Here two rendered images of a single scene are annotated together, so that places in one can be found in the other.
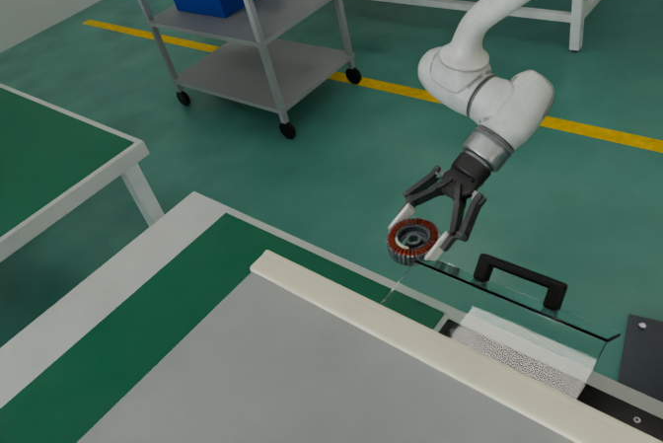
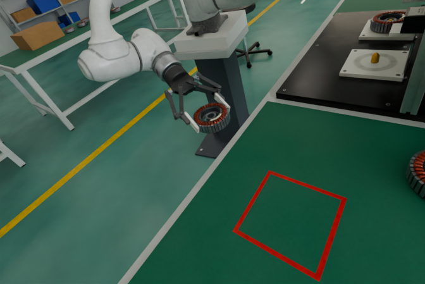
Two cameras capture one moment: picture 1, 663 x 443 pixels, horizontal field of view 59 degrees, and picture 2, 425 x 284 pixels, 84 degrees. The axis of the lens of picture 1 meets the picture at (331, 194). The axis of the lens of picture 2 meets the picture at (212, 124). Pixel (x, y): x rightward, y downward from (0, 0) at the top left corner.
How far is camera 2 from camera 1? 1.05 m
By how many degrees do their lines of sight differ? 67
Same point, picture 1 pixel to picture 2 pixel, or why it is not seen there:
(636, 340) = (207, 152)
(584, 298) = (183, 169)
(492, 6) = not seen: outside the picture
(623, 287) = (180, 155)
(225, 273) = (224, 267)
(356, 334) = not seen: outside the picture
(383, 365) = not seen: outside the picture
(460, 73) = (121, 40)
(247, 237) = (169, 253)
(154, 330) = not seen: outside the picture
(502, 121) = (162, 45)
